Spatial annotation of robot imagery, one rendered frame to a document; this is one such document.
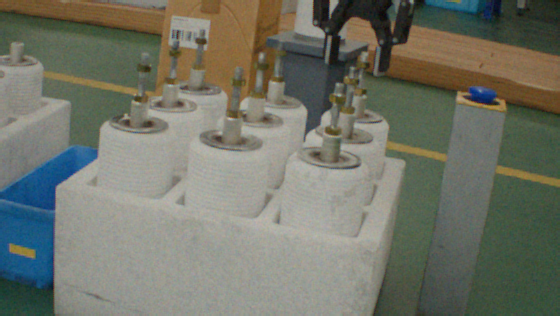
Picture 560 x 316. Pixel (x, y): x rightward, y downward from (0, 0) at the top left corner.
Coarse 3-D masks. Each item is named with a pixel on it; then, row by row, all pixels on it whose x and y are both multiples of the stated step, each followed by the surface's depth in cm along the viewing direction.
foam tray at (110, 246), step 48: (96, 192) 106; (384, 192) 120; (96, 240) 107; (144, 240) 105; (192, 240) 104; (240, 240) 102; (288, 240) 101; (336, 240) 101; (384, 240) 114; (96, 288) 108; (144, 288) 107; (192, 288) 105; (240, 288) 104; (288, 288) 103; (336, 288) 102
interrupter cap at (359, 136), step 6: (324, 126) 119; (318, 132) 115; (354, 132) 118; (360, 132) 118; (366, 132) 119; (342, 138) 115; (348, 138) 115; (354, 138) 116; (360, 138) 116; (366, 138) 116; (372, 138) 116
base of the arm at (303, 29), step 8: (304, 0) 154; (312, 0) 153; (336, 0) 152; (304, 8) 154; (296, 16) 157; (304, 16) 154; (296, 24) 157; (304, 24) 155; (344, 24) 155; (296, 32) 156; (304, 32) 155; (312, 32) 154; (320, 32) 154; (344, 32) 156; (304, 40) 155; (312, 40) 154; (320, 40) 154; (344, 40) 157
